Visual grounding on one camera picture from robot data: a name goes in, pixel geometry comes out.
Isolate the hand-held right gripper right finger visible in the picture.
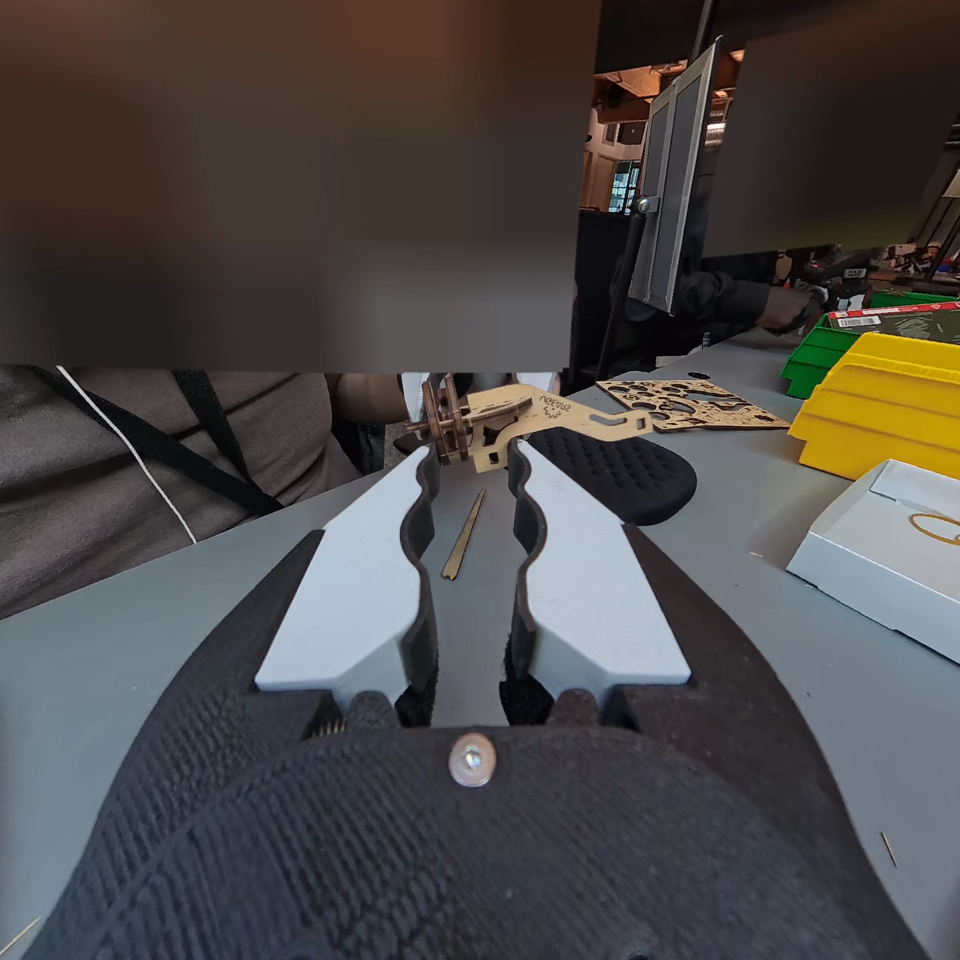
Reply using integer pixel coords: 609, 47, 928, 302
499, 438, 693, 727

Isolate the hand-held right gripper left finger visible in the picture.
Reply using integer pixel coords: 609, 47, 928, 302
253, 442, 444, 727

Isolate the wooden model assembly with wheel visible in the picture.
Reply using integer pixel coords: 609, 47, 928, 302
405, 373, 655, 475

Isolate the another person's forearm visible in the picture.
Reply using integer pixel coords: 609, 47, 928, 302
611, 253, 777, 354

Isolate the person's left forearm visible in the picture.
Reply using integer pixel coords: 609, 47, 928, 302
328, 372, 410, 445

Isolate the laser-cut wooden parts sheet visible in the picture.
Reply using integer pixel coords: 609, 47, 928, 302
595, 377, 793, 435

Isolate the black dimpled wrist rest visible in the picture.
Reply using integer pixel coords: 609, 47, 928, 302
523, 429, 699, 528

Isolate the thin wooden stick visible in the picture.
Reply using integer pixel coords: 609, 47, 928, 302
440, 488, 488, 582

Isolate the person in grey shirt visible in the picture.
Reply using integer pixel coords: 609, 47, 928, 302
0, 364, 365, 622

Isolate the white cardboard box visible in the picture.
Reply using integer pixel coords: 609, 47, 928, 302
785, 458, 960, 666

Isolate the green plastic bin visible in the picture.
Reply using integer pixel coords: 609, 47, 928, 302
780, 294, 960, 400

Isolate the yellow plastic bin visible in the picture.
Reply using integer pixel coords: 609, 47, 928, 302
786, 331, 960, 483

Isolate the black device with tag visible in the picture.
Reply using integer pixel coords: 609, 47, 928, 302
801, 247, 873, 303

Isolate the grey framed panel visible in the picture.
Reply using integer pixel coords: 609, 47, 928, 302
627, 37, 724, 315

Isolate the dark green flat box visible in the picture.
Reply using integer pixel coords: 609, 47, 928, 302
825, 298, 960, 348

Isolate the black lanyard strap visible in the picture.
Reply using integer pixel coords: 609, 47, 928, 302
24, 365, 285, 519

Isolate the thin white cable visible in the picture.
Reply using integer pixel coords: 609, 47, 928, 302
55, 365, 199, 546

